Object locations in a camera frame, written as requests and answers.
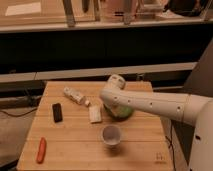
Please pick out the green ceramic bowl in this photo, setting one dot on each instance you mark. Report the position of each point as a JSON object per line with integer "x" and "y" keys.
{"x": 118, "y": 112}

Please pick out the white sponge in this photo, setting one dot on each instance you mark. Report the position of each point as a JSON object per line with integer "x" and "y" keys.
{"x": 95, "y": 114}

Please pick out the white paper cup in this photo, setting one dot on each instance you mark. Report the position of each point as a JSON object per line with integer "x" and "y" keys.
{"x": 111, "y": 135}

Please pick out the black rectangular block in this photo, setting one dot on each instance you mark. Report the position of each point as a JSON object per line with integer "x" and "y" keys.
{"x": 57, "y": 112}

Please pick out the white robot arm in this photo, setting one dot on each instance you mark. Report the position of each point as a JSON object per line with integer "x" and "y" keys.
{"x": 194, "y": 110}

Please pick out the white paper sheet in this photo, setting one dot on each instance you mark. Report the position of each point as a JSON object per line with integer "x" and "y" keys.
{"x": 29, "y": 8}

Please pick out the orange carrot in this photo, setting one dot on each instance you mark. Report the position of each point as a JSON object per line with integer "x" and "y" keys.
{"x": 41, "y": 151}

